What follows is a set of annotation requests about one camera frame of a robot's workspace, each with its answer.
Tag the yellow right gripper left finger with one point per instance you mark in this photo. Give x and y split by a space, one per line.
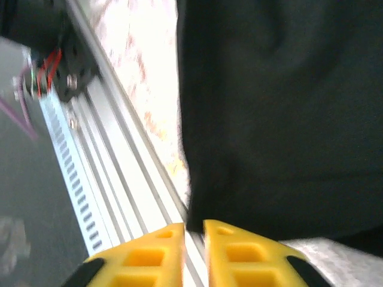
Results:
137 260

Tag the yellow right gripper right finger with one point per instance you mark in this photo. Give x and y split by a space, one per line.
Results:
248 263

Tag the black printed t-shirt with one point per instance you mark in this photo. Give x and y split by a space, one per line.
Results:
284 119

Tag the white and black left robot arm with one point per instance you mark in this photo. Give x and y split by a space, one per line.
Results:
33 21

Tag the wide aluminium mounting rail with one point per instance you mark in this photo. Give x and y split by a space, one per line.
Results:
125 179

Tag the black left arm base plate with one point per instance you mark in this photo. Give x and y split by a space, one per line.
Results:
77 68

